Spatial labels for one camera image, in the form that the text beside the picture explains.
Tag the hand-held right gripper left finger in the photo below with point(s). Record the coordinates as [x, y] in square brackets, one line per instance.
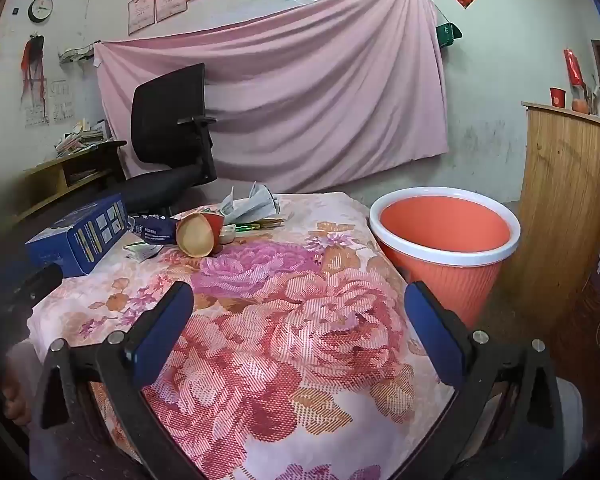
[162, 332]

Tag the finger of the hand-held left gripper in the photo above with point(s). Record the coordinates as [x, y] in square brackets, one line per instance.
[40, 280]

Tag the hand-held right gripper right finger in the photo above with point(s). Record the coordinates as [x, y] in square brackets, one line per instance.
[432, 332]

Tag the red paper cup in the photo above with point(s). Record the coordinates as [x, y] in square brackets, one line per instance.
[195, 237]

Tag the dark blue packet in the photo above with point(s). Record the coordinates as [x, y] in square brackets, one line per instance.
[152, 230]

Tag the white pink basin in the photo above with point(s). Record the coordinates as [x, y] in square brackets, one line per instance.
[445, 230]

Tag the white paper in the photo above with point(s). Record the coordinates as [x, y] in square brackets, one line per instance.
[252, 205]

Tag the person's left hand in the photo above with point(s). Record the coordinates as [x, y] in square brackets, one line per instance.
[17, 402]

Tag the blue cardboard box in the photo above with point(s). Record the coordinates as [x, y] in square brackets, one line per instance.
[75, 237]

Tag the white green toothpaste tube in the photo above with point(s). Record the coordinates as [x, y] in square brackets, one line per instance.
[142, 251]

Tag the low wooden shelf desk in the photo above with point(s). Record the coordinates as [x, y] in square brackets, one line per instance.
[55, 180]

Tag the floral blanket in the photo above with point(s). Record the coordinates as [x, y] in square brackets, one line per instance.
[290, 340]

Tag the green battery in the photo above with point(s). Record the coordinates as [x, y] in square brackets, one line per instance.
[247, 228]

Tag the stack of books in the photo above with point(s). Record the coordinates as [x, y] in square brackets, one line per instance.
[80, 137]

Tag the wooden cabinet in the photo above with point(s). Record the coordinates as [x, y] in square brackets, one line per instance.
[565, 185]

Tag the black office chair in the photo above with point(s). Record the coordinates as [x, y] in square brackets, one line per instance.
[165, 110]

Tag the red hanging tassel decoration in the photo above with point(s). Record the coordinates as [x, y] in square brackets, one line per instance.
[32, 67]

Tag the orange fruit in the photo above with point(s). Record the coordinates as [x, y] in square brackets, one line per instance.
[580, 105]

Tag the green hanging holder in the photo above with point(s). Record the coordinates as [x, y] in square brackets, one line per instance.
[447, 35]

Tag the red packet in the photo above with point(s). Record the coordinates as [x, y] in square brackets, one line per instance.
[573, 66]

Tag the wall calendar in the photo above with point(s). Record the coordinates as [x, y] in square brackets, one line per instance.
[60, 105]

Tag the round wall clock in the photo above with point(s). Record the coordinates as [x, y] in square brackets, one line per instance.
[40, 8]

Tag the pink wall cloth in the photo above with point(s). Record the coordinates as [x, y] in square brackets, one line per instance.
[305, 85]

